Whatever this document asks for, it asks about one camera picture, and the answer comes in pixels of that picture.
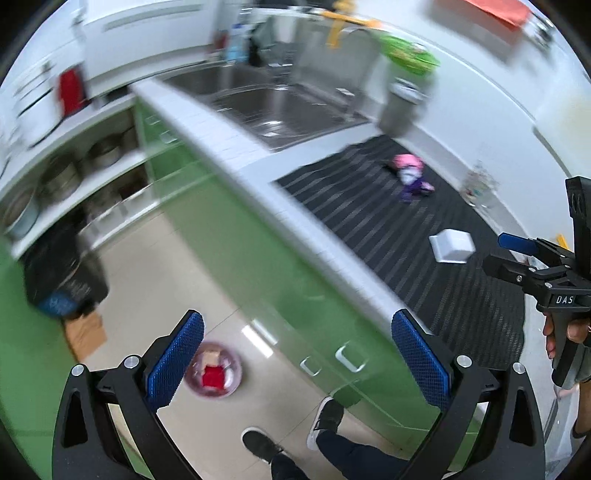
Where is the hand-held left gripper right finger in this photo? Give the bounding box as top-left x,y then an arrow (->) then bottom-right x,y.
390,309 -> 546,480

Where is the pink bowl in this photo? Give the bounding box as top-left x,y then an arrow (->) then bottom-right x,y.
185,342 -> 244,398

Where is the yellow hanging cloth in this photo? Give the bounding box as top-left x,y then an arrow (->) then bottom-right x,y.
323,9 -> 370,47

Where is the stainless steel sink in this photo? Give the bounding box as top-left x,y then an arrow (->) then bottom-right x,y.
159,62 -> 370,153

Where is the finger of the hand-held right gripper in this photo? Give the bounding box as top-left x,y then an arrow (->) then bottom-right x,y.
498,233 -> 542,256
482,255 -> 533,291

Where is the green plastic basket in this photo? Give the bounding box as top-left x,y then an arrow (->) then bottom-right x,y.
379,34 -> 439,75

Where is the green cabinet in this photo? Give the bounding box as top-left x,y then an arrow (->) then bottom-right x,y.
134,99 -> 481,444

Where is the printed glass mug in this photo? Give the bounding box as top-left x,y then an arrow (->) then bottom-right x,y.
462,164 -> 502,208

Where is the black striped table mat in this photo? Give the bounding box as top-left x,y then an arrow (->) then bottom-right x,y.
276,134 -> 527,370

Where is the red hanging cloth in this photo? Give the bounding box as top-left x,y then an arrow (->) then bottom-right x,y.
59,69 -> 86,116

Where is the white plastic container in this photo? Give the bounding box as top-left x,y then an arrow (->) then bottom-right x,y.
428,229 -> 476,265

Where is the orange cloth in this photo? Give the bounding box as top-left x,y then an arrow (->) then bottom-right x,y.
438,0 -> 529,28

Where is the metal pot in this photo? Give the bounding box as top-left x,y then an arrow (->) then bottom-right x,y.
88,136 -> 123,169
4,185 -> 40,237
39,157 -> 82,204

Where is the grey lidded pitcher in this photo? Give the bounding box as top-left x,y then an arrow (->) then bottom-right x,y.
379,78 -> 432,137

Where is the person's right hand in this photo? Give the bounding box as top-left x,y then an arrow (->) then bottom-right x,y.
542,313 -> 591,361

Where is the blue and white bottle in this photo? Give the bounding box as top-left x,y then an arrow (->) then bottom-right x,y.
226,23 -> 248,64

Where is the black bag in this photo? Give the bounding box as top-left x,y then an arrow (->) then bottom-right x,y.
23,226 -> 109,319

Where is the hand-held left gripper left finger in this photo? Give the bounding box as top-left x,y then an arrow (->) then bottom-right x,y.
52,310 -> 205,480

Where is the cardboard piece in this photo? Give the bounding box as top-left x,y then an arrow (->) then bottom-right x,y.
62,311 -> 108,363

